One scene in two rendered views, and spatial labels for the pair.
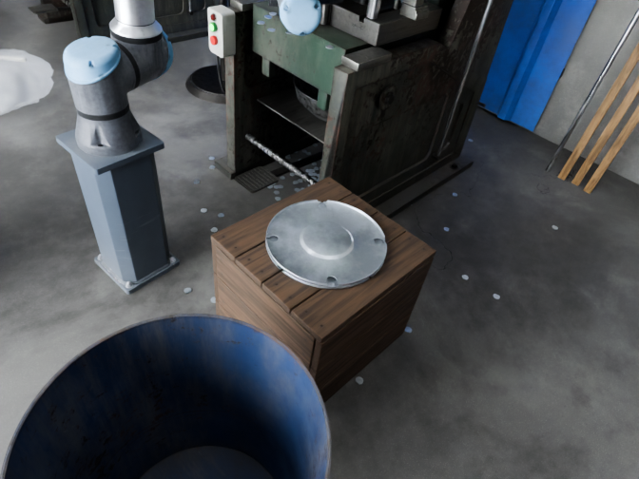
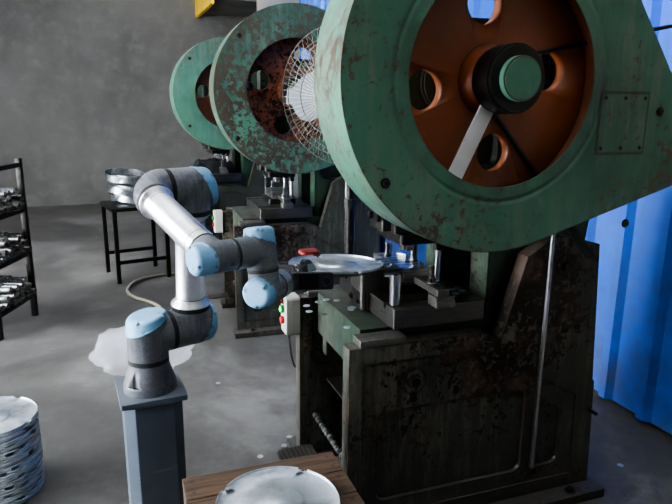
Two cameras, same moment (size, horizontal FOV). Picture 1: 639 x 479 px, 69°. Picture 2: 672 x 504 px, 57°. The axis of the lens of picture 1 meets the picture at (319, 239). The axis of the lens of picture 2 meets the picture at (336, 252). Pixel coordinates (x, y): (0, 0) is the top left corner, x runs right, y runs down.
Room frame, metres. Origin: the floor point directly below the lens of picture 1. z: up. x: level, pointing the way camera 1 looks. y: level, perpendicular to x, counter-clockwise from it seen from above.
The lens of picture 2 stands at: (-0.20, -0.78, 1.27)
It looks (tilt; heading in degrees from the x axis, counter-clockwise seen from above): 14 degrees down; 31
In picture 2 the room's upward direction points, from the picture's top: 1 degrees clockwise
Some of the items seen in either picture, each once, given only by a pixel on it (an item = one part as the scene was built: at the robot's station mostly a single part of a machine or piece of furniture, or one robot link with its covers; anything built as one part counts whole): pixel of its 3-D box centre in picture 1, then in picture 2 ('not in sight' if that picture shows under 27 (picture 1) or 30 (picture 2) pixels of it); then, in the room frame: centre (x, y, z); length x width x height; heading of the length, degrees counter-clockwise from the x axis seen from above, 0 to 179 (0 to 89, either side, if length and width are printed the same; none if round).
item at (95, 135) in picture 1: (106, 121); (149, 371); (0.96, 0.55, 0.50); 0.15 x 0.15 x 0.10
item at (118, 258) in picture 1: (125, 208); (155, 454); (0.96, 0.55, 0.23); 0.19 x 0.19 x 0.45; 55
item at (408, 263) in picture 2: not in sight; (406, 268); (1.56, 0.01, 0.76); 0.15 x 0.09 x 0.05; 51
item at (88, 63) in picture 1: (98, 74); (149, 333); (0.97, 0.55, 0.62); 0.13 x 0.12 x 0.14; 160
